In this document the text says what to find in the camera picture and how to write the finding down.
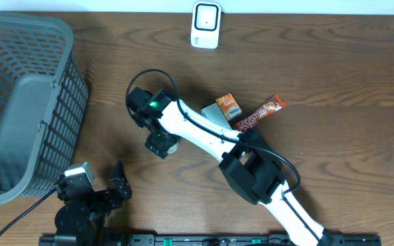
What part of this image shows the green lid jar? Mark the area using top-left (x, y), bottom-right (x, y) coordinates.
top-left (167, 141), bottom-right (180, 154)

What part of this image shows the white green medicine box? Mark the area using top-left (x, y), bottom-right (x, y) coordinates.
top-left (201, 103), bottom-right (231, 129)

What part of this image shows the orange chocolate bar wrapper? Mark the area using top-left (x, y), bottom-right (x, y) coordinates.
top-left (233, 94), bottom-right (287, 133)

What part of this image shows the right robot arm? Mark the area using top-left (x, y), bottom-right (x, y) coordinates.
top-left (125, 87), bottom-right (334, 245)

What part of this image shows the white barcode scanner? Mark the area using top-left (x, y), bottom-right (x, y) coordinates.
top-left (190, 1), bottom-right (222, 49)

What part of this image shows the small orange box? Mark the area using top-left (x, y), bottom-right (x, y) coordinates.
top-left (215, 93), bottom-right (242, 121)

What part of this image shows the grey plastic basket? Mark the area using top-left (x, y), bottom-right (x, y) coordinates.
top-left (0, 12), bottom-right (89, 204)

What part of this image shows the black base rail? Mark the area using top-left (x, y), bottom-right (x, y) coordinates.
top-left (39, 232), bottom-right (382, 246)

